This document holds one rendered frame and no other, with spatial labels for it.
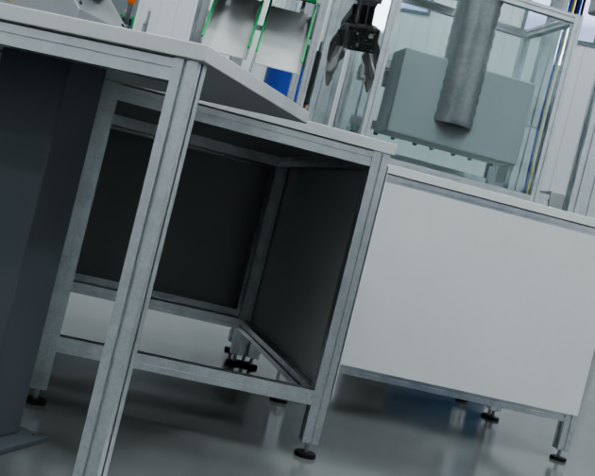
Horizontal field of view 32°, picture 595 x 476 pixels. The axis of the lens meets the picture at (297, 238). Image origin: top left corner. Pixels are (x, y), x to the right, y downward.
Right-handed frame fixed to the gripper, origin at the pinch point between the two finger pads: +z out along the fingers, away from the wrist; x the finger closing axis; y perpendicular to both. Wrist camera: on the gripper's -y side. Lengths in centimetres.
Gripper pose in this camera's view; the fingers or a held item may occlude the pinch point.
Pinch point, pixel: (347, 83)
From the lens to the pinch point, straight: 238.2
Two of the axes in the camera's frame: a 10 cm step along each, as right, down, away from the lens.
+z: -1.8, 9.4, 3.1
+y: 1.0, 3.3, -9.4
